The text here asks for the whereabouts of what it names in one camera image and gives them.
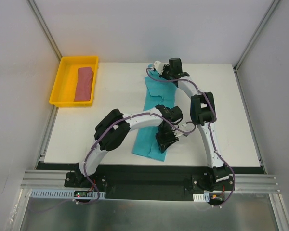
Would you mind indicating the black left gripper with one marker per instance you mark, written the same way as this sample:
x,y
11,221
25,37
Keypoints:
x,y
165,137

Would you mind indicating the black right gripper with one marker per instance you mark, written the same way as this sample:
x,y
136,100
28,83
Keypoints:
x,y
167,72

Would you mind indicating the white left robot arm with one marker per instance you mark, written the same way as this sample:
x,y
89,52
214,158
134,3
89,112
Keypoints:
x,y
113,129

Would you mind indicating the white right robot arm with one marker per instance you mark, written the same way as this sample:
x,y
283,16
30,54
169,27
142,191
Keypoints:
x,y
203,115

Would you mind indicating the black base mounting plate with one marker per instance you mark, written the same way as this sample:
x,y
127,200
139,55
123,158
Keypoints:
x,y
137,182

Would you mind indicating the red folded t shirt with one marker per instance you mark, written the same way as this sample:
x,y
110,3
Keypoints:
x,y
84,84

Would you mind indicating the yellow plastic bin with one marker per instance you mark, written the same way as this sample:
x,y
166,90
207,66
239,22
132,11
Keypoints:
x,y
63,92

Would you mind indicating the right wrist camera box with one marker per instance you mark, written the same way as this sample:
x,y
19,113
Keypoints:
x,y
158,66

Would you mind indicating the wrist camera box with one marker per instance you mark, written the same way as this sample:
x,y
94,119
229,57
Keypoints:
x,y
182,130
158,66

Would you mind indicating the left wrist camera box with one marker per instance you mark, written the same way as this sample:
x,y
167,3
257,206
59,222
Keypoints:
x,y
182,130

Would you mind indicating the right aluminium corner post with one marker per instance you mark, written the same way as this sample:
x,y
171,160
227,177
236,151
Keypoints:
x,y
259,29

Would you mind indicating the aluminium corner post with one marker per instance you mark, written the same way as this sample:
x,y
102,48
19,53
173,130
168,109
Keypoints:
x,y
42,23
259,29

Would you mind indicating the right white cable duct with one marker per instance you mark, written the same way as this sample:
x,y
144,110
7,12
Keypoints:
x,y
201,197

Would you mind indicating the aluminium front rail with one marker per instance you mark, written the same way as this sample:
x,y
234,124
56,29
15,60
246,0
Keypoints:
x,y
245,183

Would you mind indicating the left grey cable duct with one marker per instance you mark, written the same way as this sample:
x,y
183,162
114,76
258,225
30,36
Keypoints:
x,y
66,194

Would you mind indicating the left aluminium corner post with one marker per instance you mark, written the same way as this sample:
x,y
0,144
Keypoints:
x,y
42,23

